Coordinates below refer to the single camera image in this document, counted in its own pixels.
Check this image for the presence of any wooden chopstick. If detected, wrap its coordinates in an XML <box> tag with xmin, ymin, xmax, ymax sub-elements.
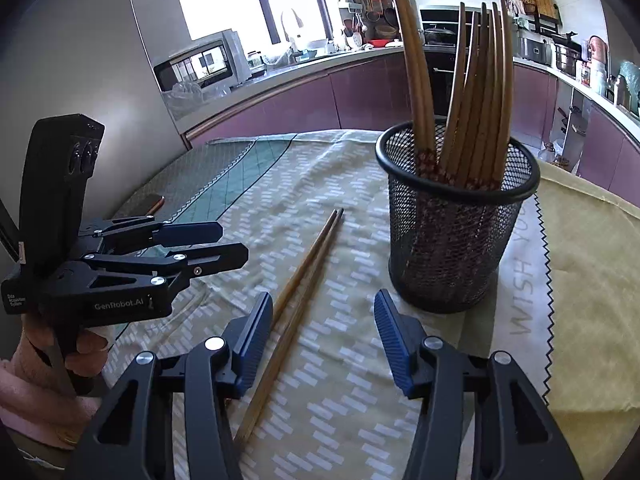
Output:
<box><xmin>451</xmin><ymin>8</ymin><xmax>483</xmax><ymax>187</ymax></box>
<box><xmin>492</xmin><ymin>0</ymin><xmax>513</xmax><ymax>188</ymax></box>
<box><xmin>387</xmin><ymin>0</ymin><xmax>437</xmax><ymax>176</ymax></box>
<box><xmin>272</xmin><ymin>208</ymin><xmax>343</xmax><ymax>325</ymax></box>
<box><xmin>382</xmin><ymin>0</ymin><xmax>432</xmax><ymax>176</ymax></box>
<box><xmin>470</xmin><ymin>3</ymin><xmax>499</xmax><ymax>188</ymax></box>
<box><xmin>439</xmin><ymin>2</ymin><xmax>466</xmax><ymax>174</ymax></box>
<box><xmin>233</xmin><ymin>208</ymin><xmax>344</xmax><ymax>453</ymax></box>

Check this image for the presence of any black wok on stove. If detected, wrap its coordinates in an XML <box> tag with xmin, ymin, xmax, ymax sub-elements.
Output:
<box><xmin>423</xmin><ymin>27</ymin><xmax>458</xmax><ymax>44</ymax></box>

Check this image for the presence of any black built-in oven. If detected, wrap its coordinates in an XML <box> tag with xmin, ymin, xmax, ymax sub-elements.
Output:
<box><xmin>420</xmin><ymin>6</ymin><xmax>459</xmax><ymax>116</ymax></box>

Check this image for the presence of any yellow cloth mat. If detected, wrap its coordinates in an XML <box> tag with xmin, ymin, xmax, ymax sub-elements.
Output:
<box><xmin>538</xmin><ymin>162</ymin><xmax>639</xmax><ymax>479</ymax></box>

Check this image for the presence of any patterned beige table cloth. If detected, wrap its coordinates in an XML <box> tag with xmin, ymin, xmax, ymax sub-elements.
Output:
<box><xmin>104</xmin><ymin>130</ymin><xmax>552</xmax><ymax>479</ymax></box>

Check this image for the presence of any black mesh utensil holder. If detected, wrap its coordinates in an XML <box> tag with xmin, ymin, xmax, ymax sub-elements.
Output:
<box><xmin>375</xmin><ymin>122</ymin><xmax>540</xmax><ymax>314</ymax></box>

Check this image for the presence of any steel pot on counter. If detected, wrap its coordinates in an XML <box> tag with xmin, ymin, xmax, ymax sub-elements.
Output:
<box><xmin>554</xmin><ymin>42</ymin><xmax>582</xmax><ymax>78</ymax></box>

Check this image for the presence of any smartphone with brown case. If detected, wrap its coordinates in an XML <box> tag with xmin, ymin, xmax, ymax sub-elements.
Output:
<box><xmin>127</xmin><ymin>193</ymin><xmax>165</xmax><ymax>217</ymax></box>

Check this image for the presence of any silver microwave oven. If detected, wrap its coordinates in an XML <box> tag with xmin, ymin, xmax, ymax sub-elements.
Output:
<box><xmin>153</xmin><ymin>29</ymin><xmax>252</xmax><ymax>91</ymax></box>

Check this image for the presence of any person left hand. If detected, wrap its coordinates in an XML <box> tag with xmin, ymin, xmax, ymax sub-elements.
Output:
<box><xmin>1</xmin><ymin>314</ymin><xmax>107</xmax><ymax>450</ymax></box>

